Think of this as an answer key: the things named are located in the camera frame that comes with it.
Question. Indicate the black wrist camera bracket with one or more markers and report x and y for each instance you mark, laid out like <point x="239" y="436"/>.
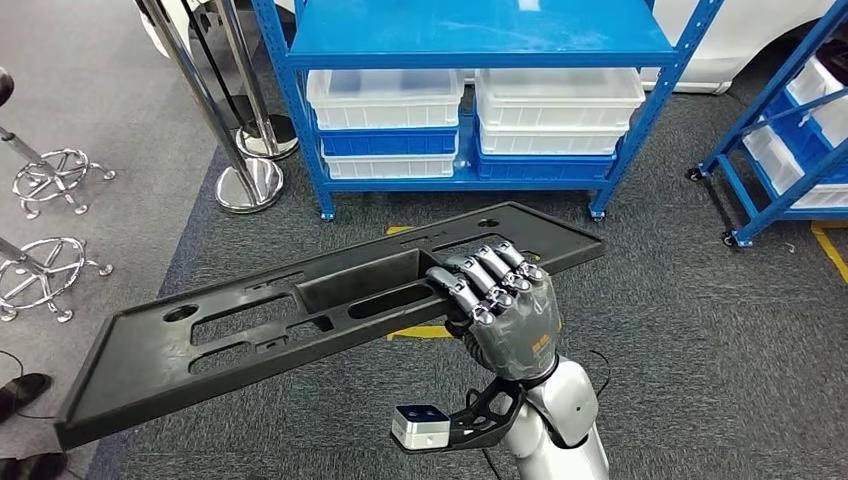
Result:
<point x="464" y="427"/>

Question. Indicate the black plastic plate bracket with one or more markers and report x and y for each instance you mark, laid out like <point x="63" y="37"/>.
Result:
<point x="146" y="371"/>

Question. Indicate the blue wheeled shelf rack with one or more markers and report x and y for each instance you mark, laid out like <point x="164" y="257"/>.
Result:
<point x="762" y="205"/>

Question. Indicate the chrome stanchion post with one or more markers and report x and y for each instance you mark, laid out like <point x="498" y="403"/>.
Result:
<point x="265" y="142"/>
<point x="248" y="185"/>

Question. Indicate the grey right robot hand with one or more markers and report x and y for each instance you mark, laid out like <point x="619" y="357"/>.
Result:
<point x="523" y="331"/>

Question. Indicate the black stanchion post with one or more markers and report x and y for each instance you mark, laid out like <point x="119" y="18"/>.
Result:
<point x="218" y="66"/>

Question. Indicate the blue metal shelf rack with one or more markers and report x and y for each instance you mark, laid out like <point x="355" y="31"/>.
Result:
<point x="464" y="26"/>

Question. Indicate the chrome chair base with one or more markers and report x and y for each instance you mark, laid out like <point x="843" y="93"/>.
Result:
<point x="20" y="147"/>
<point x="104" y="270"/>

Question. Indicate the blue plastic bin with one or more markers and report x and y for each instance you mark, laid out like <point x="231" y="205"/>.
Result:
<point x="795" y="126"/>
<point x="543" y="167"/>
<point x="387" y="142"/>

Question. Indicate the black shoe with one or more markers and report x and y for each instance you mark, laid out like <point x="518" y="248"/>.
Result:
<point x="23" y="391"/>
<point x="33" y="467"/>

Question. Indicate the white car red stripe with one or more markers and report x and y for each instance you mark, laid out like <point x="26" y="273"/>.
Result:
<point x="729" y="40"/>

